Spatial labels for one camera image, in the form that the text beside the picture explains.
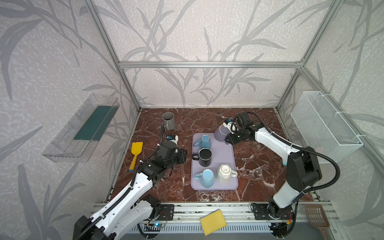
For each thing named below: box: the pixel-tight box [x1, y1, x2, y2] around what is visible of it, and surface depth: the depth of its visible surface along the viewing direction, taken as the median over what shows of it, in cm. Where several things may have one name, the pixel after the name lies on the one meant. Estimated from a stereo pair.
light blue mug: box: [194, 169, 215, 189], surface depth 78 cm
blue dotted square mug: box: [193, 134, 212, 149], surface depth 93 cm
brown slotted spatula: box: [305, 204, 330, 240], surface depth 74 cm
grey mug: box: [162, 111, 176, 131], surface depth 104 cm
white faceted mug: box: [216, 164, 238, 184], surface depth 79 cm
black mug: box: [192, 147, 213, 167], surface depth 87 cm
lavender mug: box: [214, 124, 231, 145], surface depth 87 cm
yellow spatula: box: [129, 141, 144, 173], surface depth 99 cm
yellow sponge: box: [200, 209, 228, 237], surface depth 71 cm
